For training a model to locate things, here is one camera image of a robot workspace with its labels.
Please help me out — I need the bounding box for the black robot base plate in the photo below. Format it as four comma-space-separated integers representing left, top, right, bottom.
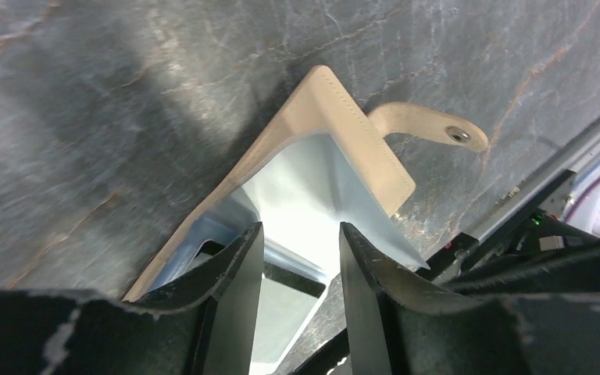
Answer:
273, 168, 578, 375

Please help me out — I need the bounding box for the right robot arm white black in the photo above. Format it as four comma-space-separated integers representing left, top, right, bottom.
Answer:
441, 218, 600, 295

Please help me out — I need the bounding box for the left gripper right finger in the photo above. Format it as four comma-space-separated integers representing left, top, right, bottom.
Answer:
339, 223, 497, 374

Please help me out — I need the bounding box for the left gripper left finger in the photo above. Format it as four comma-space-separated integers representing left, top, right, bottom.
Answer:
136, 222, 264, 374

